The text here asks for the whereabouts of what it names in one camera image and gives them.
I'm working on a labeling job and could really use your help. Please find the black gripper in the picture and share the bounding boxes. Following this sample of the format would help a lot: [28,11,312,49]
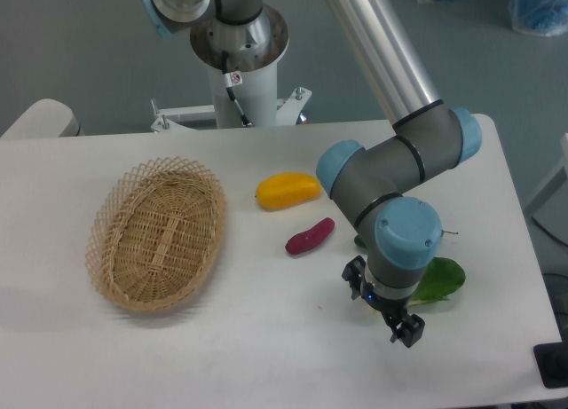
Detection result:
[342,256,425,348]

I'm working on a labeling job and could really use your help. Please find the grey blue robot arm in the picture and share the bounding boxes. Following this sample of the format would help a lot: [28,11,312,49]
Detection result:
[142,0,482,347]

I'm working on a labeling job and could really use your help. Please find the green cucumber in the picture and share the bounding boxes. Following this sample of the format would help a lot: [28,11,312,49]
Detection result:
[353,235,367,250]

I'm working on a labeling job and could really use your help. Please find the green leafy vegetable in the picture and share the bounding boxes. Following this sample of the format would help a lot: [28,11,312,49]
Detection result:
[408,257,466,306]

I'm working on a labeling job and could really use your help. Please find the purple sweet potato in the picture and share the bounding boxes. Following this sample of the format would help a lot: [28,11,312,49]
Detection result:
[285,217,335,256]

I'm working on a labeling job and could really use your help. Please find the yellow mango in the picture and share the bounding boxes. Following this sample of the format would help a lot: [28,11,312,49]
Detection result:
[255,172,320,210]

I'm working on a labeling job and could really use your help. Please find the black device at edge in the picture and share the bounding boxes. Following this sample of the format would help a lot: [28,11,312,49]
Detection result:
[533,342,567,389]

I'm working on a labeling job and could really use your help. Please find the oval wicker basket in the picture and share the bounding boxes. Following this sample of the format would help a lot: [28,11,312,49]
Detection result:
[85,157,226,312]

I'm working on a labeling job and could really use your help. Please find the blue plastic bag right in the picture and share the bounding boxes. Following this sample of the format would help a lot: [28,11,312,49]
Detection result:
[508,0,567,36]

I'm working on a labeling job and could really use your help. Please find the white chair armrest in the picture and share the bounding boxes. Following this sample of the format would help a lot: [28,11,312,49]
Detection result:
[1,98,84,140]

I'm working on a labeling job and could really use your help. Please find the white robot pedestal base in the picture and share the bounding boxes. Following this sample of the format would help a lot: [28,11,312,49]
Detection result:
[151,4,312,132]

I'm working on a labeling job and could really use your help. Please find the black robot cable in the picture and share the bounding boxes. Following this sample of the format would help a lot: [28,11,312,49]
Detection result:
[211,0,254,129]

